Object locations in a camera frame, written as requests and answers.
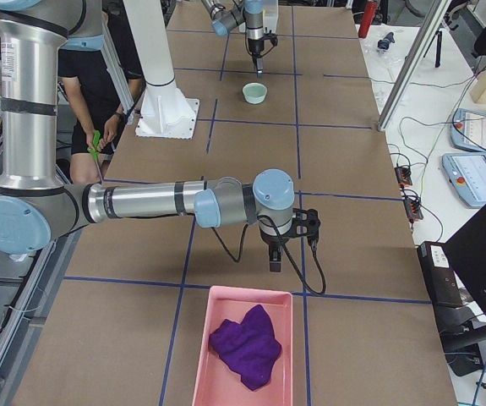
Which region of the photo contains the person hand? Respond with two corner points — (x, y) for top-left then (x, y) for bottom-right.
(98, 115), (120, 151)

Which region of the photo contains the white camera mast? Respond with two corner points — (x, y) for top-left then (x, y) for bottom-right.
(124, 0), (199, 140)

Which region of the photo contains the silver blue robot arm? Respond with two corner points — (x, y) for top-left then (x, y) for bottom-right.
(0, 1), (302, 255)
(201, 0), (268, 77)

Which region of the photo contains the lower teach pendant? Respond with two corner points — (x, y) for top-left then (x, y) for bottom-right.
(441, 152), (486, 208)

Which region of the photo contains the pink plastic bin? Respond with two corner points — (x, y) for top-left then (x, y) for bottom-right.
(193, 286), (293, 405)

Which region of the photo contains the clear plastic bin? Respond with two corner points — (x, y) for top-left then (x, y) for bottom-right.
(262, 0), (278, 33)

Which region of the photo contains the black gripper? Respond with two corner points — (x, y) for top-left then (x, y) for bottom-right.
(260, 231), (289, 272)
(247, 38), (265, 78)

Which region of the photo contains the black desktop computer box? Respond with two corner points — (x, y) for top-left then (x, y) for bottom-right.
(417, 241), (463, 308)

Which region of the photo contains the mint green bowl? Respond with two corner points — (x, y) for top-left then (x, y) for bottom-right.
(242, 82), (268, 105)

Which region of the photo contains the aluminium frame post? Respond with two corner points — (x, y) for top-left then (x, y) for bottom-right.
(377, 0), (451, 131)

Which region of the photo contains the purple cloth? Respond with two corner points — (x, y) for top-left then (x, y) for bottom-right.
(209, 304), (282, 391)

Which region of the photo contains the red cylinder bottle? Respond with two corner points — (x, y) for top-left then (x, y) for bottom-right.
(358, 0), (378, 39)

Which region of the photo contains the upper teach pendant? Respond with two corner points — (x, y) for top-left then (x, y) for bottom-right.
(451, 108), (486, 153)

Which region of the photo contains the person in black clothes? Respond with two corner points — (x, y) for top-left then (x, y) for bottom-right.
(58, 12), (144, 184)

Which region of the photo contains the teach pendant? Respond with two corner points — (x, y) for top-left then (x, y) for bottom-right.
(441, 152), (486, 208)
(451, 108), (486, 153)

